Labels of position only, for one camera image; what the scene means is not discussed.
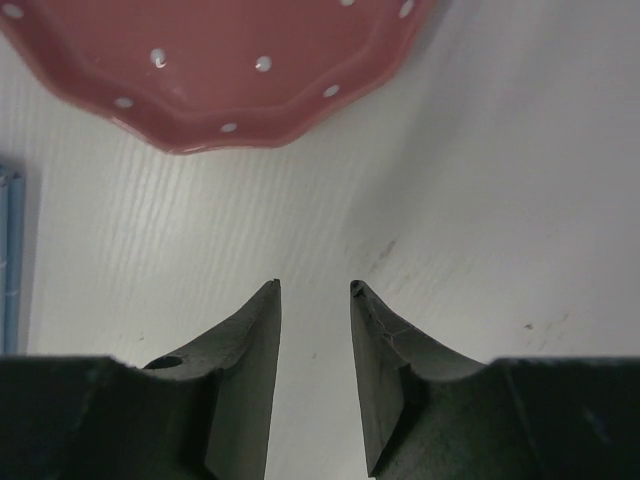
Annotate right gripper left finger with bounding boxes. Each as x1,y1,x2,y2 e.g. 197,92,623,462
1,280,281,479

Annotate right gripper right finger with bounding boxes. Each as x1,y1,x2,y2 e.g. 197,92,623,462
350,281,639,479

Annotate blue checked cloth placemat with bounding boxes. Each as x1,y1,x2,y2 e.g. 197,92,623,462
1,165,25,355

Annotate pink dotted plate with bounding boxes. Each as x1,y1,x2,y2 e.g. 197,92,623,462
1,0,438,155

